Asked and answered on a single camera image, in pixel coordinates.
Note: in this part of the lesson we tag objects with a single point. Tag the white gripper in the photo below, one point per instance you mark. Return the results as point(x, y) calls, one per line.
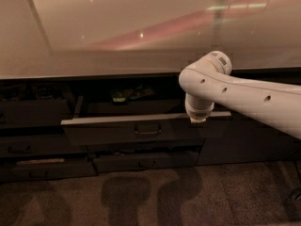
point(198, 114)

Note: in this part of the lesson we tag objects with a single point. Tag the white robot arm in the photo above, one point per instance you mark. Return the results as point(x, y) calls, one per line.
point(208, 82)

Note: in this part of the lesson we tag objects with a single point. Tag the grey cabinet door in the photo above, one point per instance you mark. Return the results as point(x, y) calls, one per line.
point(249, 141)

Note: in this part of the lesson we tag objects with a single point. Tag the green snack bag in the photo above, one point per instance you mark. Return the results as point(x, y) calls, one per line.
point(122, 95)

